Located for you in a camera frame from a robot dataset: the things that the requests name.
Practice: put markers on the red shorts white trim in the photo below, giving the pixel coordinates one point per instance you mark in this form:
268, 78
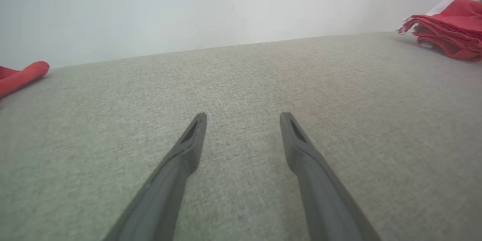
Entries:
452, 30

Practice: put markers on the grey fabric sofa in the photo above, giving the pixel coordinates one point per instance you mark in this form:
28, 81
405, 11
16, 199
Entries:
241, 83

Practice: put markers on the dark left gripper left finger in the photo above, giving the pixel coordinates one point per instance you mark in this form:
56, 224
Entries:
169, 188

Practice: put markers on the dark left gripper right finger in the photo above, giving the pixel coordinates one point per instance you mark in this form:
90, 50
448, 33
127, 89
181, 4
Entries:
320, 196

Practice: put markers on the red basketball jersey white tee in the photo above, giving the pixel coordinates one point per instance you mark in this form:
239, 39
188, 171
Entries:
19, 77

